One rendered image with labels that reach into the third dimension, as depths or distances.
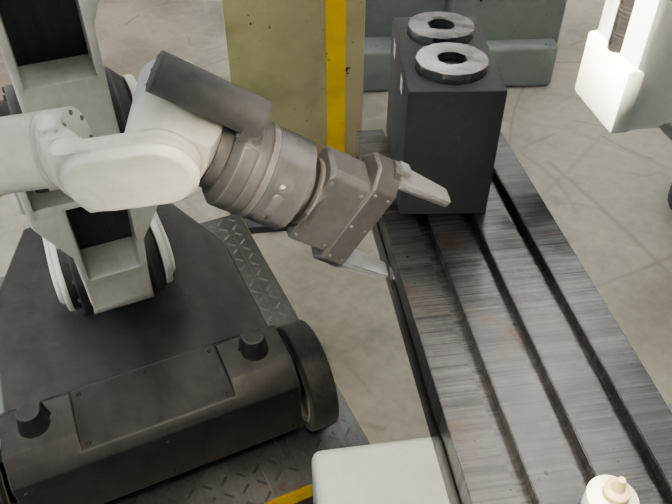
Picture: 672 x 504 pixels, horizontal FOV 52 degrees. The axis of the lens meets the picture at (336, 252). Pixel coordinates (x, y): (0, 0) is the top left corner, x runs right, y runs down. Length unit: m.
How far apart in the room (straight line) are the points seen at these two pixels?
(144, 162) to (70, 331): 0.82
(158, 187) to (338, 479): 0.37
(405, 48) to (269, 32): 1.24
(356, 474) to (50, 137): 0.45
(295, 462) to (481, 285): 0.58
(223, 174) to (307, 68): 1.66
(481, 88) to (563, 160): 1.98
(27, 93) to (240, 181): 0.38
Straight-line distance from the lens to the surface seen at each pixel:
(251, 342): 1.13
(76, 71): 0.91
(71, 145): 0.57
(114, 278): 1.17
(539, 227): 0.96
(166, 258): 1.22
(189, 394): 1.16
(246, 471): 1.29
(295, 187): 0.58
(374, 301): 2.10
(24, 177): 0.62
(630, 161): 2.91
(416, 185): 0.64
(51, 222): 1.01
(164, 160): 0.54
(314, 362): 1.18
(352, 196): 0.61
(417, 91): 0.84
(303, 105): 2.28
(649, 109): 0.32
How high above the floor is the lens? 1.50
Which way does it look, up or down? 42 degrees down
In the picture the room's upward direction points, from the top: straight up
